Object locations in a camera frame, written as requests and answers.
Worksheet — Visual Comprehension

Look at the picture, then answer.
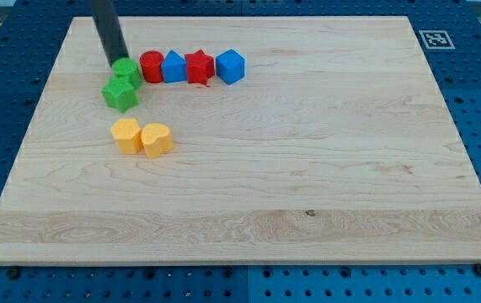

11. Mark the yellow heart block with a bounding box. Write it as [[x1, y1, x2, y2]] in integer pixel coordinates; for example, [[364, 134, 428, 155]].
[[141, 123, 174, 159]]

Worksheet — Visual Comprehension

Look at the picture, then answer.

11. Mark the blue cube block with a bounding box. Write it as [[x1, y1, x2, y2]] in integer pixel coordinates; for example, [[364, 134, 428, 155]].
[[216, 49, 245, 85]]

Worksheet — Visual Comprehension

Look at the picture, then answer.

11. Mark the red star block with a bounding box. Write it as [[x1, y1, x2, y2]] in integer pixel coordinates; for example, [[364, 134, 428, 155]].
[[184, 50, 215, 86]]

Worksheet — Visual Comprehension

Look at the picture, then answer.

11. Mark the light wooden board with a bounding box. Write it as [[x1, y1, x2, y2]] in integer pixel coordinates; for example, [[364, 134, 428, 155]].
[[0, 16, 481, 266]]

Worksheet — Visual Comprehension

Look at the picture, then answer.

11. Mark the blue triangle block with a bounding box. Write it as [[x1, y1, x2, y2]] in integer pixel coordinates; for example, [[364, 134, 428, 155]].
[[161, 50, 187, 83]]

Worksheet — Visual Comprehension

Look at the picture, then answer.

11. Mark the yellow hexagon block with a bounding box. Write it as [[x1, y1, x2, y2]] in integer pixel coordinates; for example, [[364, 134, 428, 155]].
[[110, 118, 142, 155]]

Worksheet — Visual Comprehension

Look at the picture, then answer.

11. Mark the red cylinder block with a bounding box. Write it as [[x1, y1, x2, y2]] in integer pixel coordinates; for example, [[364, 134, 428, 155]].
[[139, 50, 164, 83]]

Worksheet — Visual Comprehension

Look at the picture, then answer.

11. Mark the green star block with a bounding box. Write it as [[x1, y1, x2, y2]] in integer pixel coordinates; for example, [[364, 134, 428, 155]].
[[102, 76, 139, 113]]

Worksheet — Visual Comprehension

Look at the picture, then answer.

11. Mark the green cylinder block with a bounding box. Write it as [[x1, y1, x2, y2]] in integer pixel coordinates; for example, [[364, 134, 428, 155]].
[[112, 57, 142, 89]]

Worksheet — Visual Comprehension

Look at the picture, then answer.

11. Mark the black cylindrical pointer rod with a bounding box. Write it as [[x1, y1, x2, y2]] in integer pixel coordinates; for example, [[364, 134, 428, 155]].
[[88, 0, 129, 66]]

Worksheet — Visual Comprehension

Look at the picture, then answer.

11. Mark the white fiducial marker tag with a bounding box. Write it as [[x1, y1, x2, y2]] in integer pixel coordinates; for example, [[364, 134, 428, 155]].
[[420, 29, 455, 50]]

